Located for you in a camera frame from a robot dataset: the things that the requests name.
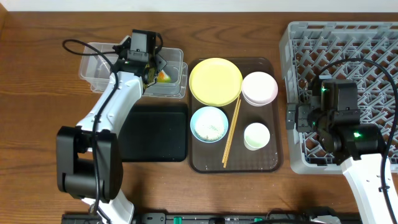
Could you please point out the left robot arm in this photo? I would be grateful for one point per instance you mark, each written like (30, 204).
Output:
(89, 164)

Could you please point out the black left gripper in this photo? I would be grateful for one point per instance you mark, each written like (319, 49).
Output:
(152, 72)

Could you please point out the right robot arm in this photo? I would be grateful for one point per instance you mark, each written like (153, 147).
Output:
(358, 150)

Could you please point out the pink bowl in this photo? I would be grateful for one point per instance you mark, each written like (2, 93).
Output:
(259, 88)

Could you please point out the green snack wrapper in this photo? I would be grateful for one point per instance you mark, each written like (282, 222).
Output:
(162, 77)

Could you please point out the clear plastic bin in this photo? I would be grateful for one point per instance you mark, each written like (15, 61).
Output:
(95, 71)

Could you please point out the white cup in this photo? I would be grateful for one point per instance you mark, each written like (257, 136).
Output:
(256, 136)

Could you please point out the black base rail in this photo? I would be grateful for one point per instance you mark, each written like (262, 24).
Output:
(277, 215)

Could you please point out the brown serving tray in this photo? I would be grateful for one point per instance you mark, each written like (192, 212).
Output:
(206, 158)

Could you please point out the black waste tray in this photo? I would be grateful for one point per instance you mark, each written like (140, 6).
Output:
(155, 133)

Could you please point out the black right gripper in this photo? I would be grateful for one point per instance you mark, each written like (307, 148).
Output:
(299, 117)

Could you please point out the light blue bowl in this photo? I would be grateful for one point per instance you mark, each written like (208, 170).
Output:
(208, 109)

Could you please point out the grey dishwasher rack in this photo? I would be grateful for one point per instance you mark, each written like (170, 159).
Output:
(307, 47)

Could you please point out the rice food waste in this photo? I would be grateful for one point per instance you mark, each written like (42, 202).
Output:
(209, 126)

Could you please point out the wooden chopstick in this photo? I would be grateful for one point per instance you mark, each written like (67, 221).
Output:
(230, 131)
(232, 137)

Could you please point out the yellow plate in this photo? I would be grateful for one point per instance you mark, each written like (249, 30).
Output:
(215, 82)

